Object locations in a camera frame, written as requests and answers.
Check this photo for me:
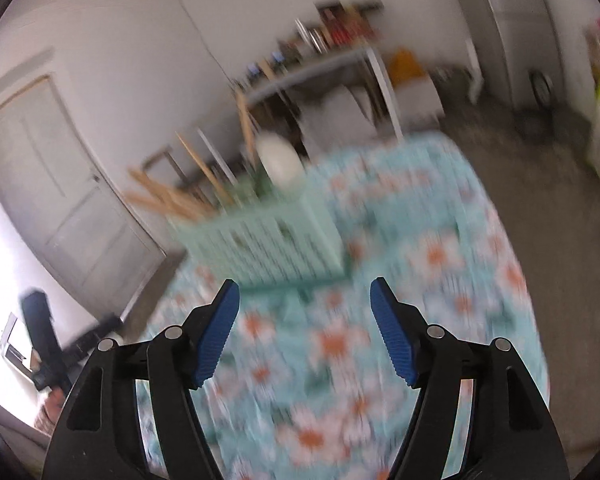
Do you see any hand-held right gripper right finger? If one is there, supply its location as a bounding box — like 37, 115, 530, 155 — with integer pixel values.
370, 277, 572, 480

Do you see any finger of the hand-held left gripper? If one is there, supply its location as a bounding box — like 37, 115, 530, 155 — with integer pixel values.
62, 312, 124, 361

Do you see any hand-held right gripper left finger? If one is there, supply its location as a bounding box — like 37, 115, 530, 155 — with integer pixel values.
41, 279, 241, 480

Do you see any green perforated utensil basket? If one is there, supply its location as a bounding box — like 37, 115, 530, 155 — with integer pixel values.
172, 186, 349, 289

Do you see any wooden chopstick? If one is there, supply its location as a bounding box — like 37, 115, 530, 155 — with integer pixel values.
234, 89, 260, 168
175, 132, 232, 208
127, 167, 203, 223
140, 185, 218, 222

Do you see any silver chopstick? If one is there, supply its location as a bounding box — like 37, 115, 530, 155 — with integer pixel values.
196, 128, 239, 189

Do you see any white plastic spoon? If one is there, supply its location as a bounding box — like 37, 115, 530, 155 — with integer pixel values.
256, 132, 304, 189

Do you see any floral blue blanket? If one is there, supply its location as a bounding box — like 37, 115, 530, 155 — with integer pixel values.
135, 131, 552, 480

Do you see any white wooden door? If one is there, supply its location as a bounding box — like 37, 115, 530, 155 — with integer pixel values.
0, 76, 169, 312

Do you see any wooden chair dark seat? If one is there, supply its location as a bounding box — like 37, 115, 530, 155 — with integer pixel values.
141, 144, 207, 192

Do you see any white woven sack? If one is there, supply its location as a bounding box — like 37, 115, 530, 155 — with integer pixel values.
296, 86, 377, 157

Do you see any white cardboard box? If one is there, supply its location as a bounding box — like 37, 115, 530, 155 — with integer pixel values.
394, 77, 447, 124

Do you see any orange plastic bag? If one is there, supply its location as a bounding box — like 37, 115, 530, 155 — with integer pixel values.
387, 49, 427, 84

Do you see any white board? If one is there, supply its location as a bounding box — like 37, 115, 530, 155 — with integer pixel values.
463, 39, 484, 107

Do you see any rice cooker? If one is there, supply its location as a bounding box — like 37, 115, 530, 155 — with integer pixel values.
514, 66, 557, 132

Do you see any white-legged table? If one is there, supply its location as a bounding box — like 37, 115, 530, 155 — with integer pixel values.
229, 41, 407, 142

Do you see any silver refrigerator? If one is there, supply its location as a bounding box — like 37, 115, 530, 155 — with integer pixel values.
467, 0, 600, 112

